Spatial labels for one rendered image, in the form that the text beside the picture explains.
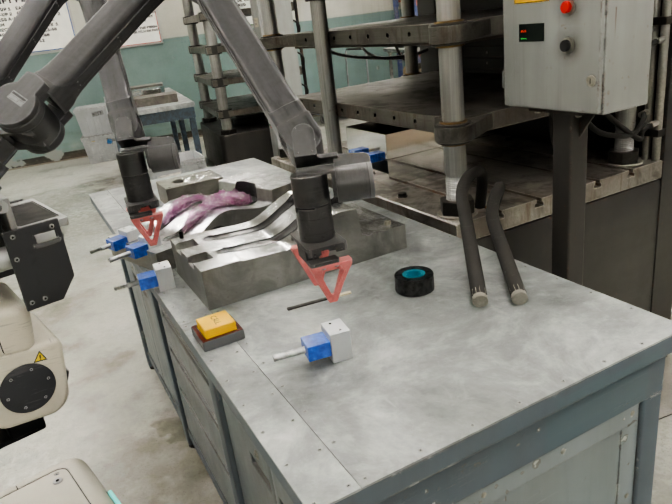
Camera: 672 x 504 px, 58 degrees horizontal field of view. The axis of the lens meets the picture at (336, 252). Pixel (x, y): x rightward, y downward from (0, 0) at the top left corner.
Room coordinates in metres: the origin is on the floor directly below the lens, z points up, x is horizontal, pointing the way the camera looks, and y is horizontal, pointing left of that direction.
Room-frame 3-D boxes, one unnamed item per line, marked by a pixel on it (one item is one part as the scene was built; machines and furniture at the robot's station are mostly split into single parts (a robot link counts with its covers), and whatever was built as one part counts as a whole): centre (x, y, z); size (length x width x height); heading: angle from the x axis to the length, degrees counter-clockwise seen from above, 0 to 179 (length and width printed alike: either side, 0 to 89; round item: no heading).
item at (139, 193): (1.32, 0.41, 1.04); 0.10 x 0.07 x 0.07; 21
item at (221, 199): (1.66, 0.34, 0.90); 0.26 x 0.18 x 0.08; 133
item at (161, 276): (1.30, 0.45, 0.83); 0.13 x 0.05 x 0.05; 112
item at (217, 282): (1.38, 0.11, 0.87); 0.50 x 0.26 x 0.14; 116
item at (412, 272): (1.14, -0.15, 0.82); 0.08 x 0.08 x 0.04
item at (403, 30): (2.29, -0.43, 1.20); 1.29 x 0.83 x 0.19; 26
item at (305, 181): (0.92, 0.02, 1.10); 0.07 x 0.06 x 0.07; 90
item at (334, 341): (0.91, 0.06, 0.83); 0.13 x 0.05 x 0.05; 107
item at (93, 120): (7.61, 2.59, 0.49); 0.60 x 0.42 x 0.33; 105
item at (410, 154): (2.22, -0.37, 0.87); 0.50 x 0.27 x 0.17; 116
